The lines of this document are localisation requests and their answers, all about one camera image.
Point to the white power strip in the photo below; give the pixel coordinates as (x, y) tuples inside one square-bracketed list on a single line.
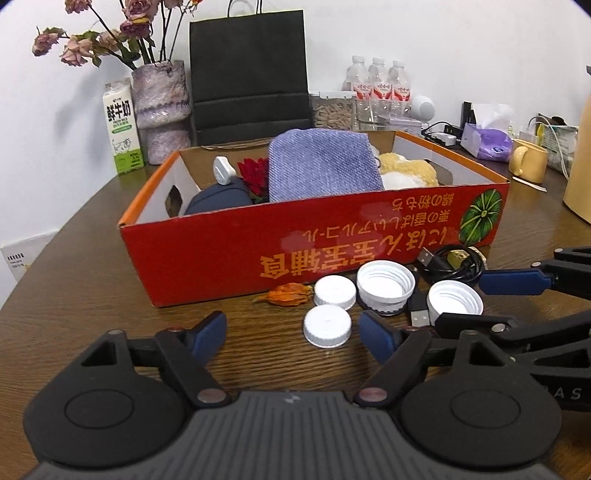
[(441, 136)]

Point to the blue knitted cloth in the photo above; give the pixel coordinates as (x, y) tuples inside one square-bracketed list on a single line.
[(323, 166)]

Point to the black paper bag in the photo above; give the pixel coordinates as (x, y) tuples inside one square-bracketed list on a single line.
[(249, 78)]

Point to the orange dried fruit husk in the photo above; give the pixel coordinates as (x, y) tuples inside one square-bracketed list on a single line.
[(286, 294)]

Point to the clear jar of brown pellets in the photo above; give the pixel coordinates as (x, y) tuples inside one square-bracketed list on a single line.
[(332, 110)]

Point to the purple ceramic vase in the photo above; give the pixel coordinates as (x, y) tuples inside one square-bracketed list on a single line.
[(161, 110)]

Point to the white charger plug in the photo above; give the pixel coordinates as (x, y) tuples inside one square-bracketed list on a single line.
[(224, 170)]

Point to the yellow mug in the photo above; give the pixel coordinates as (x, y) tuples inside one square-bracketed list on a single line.
[(528, 159)]

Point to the clear drinking glass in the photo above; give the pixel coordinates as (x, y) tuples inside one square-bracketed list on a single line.
[(369, 113)]

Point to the green white snack bag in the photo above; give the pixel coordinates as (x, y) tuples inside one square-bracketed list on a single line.
[(558, 138)]

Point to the dried pink rose bouquet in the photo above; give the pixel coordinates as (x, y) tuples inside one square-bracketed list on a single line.
[(101, 37)]

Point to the green white milk carton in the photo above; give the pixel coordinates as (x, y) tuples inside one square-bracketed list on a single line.
[(121, 129)]

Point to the white round device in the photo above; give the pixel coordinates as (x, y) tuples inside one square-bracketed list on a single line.
[(425, 107)]

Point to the white paper strip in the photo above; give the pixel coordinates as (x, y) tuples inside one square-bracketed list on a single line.
[(531, 183)]

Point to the navy blue pouch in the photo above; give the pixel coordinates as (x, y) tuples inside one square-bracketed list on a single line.
[(217, 198)]

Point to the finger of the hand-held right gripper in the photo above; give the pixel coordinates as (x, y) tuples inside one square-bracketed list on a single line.
[(508, 282), (480, 323)]

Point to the yellow thermos jug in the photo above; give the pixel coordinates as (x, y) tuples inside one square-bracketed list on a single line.
[(579, 184)]

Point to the large white ribbed lid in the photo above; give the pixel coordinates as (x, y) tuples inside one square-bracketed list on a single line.
[(455, 300), (385, 281)]

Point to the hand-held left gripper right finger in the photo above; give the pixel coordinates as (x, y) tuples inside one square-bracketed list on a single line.
[(378, 332)]

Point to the purple tissue pack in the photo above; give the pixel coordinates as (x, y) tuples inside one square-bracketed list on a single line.
[(489, 138)]

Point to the black desk device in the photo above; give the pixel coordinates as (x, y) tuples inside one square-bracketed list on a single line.
[(467, 117)]

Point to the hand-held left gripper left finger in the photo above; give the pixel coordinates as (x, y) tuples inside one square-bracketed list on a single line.
[(210, 330)]

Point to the white patterned tin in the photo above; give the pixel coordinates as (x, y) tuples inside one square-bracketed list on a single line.
[(404, 124)]

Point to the brown wooden desktop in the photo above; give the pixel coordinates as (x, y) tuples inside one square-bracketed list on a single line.
[(92, 300)]

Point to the red artificial rose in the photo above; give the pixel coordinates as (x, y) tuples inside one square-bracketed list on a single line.
[(254, 173)]

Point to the yellow fluffy plush toy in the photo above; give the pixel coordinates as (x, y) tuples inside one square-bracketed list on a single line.
[(411, 170)]

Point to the red cardboard box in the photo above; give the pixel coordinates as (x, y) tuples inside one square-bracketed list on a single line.
[(207, 258)]

